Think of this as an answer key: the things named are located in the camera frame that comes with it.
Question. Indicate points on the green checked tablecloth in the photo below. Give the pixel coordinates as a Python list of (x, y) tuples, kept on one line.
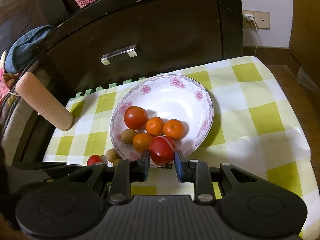
[(250, 105)]

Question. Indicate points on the tangerine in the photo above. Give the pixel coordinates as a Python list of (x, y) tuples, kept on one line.
[(142, 142), (173, 129), (155, 126)]

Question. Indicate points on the beige padded cushion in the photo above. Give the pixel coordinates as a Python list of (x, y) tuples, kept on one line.
[(15, 120)]

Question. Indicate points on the red cherry tomato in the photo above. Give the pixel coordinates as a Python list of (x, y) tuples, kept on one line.
[(94, 160), (161, 152)]

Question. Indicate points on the white floral plate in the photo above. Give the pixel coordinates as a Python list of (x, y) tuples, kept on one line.
[(172, 100)]

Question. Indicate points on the dark wooden cabinet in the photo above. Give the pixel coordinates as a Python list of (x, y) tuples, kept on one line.
[(162, 25)]

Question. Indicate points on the pink patterned cloth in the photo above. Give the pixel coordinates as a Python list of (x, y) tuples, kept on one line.
[(3, 77)]

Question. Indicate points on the large orange-red tomato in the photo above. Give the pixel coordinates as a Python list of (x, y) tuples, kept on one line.
[(135, 117)]

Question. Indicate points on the white charger plug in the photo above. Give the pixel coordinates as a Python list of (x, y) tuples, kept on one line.
[(249, 17)]

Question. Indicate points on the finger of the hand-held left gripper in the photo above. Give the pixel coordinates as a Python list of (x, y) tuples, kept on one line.
[(37, 165)]

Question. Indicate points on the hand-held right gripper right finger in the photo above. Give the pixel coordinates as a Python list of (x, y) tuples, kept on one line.
[(178, 167)]

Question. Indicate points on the beige wall socket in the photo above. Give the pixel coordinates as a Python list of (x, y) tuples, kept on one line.
[(262, 20)]

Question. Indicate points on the brown longan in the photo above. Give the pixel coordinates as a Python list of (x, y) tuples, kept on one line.
[(117, 162), (111, 155), (128, 136)]

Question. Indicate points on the brown cardboard box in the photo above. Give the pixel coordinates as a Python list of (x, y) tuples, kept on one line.
[(305, 17)]

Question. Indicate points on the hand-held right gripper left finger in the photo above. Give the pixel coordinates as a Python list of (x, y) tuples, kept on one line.
[(146, 165)]

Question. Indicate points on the pink ribbed cylinder bottle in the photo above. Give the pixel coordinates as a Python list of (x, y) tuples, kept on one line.
[(42, 100)]

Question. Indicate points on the blue cloth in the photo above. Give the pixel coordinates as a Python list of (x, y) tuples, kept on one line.
[(22, 47)]

